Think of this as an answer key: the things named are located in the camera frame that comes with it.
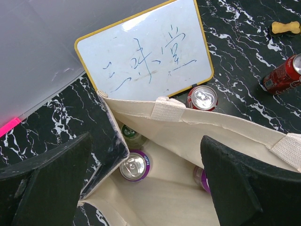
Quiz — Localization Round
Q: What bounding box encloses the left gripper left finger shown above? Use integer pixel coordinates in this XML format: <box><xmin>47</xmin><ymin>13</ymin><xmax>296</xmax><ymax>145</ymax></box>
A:
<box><xmin>0</xmin><ymin>133</ymin><xmax>92</xmax><ymax>226</ymax></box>

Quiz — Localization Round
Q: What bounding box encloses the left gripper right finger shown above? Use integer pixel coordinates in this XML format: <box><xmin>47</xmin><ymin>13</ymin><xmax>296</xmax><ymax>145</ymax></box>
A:
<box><xmin>200</xmin><ymin>136</ymin><xmax>301</xmax><ymax>226</ymax></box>

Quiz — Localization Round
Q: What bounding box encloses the purple Fanta can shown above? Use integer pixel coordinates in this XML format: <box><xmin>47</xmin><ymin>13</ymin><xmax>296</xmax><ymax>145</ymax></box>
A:
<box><xmin>119</xmin><ymin>149</ymin><xmax>153</xmax><ymax>182</ymax></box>
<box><xmin>193</xmin><ymin>166</ymin><xmax>211</xmax><ymax>194</ymax></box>

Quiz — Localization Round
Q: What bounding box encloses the cream canvas tote bag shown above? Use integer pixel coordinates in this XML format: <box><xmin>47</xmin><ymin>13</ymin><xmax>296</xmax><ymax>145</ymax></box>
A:
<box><xmin>80</xmin><ymin>91</ymin><xmax>301</xmax><ymax>226</ymax></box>

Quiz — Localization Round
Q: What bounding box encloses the clear glass bottle green cap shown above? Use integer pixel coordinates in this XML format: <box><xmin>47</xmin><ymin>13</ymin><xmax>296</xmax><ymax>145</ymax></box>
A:
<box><xmin>121</xmin><ymin>124</ymin><xmax>147</xmax><ymax>149</ymax></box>

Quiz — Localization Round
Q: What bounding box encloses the red cola can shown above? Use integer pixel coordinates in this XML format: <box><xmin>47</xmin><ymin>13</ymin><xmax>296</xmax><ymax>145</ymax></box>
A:
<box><xmin>262</xmin><ymin>54</ymin><xmax>301</xmax><ymax>95</ymax></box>
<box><xmin>186</xmin><ymin>85</ymin><xmax>218</xmax><ymax>111</ymax></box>

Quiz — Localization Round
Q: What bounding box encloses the red cola can behind bag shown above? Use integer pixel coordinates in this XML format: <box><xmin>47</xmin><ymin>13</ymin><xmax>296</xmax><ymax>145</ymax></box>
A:
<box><xmin>186</xmin><ymin>85</ymin><xmax>218</xmax><ymax>111</ymax></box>

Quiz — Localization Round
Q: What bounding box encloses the small whiteboard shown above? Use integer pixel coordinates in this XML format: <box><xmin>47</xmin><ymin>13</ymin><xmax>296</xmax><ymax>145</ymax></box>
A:
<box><xmin>74</xmin><ymin>0</ymin><xmax>214</xmax><ymax>101</ymax></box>

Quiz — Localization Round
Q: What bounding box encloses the yellow bone-shaped toy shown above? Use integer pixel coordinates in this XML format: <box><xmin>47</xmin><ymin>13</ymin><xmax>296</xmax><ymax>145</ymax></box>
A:
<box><xmin>269</xmin><ymin>21</ymin><xmax>301</xmax><ymax>37</ymax></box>

